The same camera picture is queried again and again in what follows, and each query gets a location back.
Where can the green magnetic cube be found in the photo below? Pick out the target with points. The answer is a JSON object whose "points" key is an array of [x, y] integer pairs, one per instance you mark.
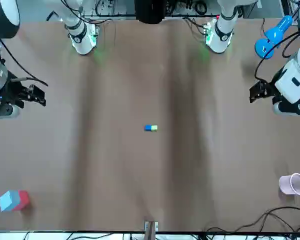
{"points": [[154, 128]]}

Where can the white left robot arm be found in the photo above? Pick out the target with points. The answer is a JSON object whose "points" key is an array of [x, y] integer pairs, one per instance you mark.
{"points": [[222, 37]]}

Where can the aluminium frame post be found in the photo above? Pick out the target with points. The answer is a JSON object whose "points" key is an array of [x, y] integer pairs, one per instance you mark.
{"points": [[151, 227]]}

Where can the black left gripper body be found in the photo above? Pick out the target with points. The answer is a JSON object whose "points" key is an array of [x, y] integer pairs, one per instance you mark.
{"points": [[272, 87]]}

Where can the pink plastic cup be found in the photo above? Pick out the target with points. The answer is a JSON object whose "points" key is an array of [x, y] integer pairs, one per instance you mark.
{"points": [[287, 185]]}

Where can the red and light-blue block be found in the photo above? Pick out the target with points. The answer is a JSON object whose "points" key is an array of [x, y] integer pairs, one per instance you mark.
{"points": [[11, 201]]}

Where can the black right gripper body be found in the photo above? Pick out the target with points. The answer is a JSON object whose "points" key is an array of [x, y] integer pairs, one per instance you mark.
{"points": [[12, 96]]}

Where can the dark round stand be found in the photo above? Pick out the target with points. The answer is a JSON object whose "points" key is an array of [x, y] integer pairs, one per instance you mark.
{"points": [[150, 11]]}

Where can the blue desk lamp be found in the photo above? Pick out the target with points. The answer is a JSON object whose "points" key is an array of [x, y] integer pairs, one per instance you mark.
{"points": [[272, 35]]}

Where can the blue magnetic cube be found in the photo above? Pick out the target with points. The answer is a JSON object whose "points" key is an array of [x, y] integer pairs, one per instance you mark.
{"points": [[148, 128]]}

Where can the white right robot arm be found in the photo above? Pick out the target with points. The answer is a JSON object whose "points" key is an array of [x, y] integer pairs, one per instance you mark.
{"points": [[81, 40]]}

